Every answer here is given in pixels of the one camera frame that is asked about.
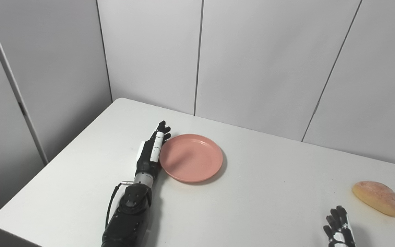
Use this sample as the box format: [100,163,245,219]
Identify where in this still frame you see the golden bread roll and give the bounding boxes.
[352,180,395,217]

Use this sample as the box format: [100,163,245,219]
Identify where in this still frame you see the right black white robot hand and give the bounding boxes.
[323,205,356,247]

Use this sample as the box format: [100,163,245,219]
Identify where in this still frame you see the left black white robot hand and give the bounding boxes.
[135,120,171,181]

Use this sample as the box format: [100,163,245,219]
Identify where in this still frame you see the pink round plate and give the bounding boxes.
[159,134,224,183]

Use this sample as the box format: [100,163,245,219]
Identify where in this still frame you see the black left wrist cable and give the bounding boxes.
[105,181,134,230]

